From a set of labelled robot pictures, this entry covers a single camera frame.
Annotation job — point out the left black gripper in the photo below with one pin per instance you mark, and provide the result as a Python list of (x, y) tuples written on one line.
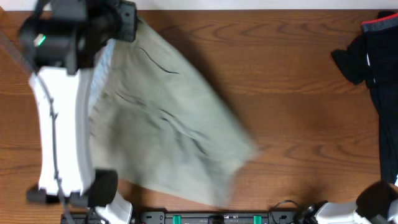
[(125, 13)]

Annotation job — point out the beige shorts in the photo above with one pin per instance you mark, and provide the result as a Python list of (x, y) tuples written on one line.
[(157, 122)]

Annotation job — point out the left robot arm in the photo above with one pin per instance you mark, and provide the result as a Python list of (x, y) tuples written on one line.
[(60, 41)]

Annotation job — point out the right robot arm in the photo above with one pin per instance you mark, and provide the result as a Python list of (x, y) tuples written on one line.
[(377, 204)]

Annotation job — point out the dark garment red trim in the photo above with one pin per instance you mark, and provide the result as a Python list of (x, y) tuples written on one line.
[(372, 58)]

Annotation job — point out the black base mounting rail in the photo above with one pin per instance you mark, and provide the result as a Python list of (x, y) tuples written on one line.
[(276, 215)]

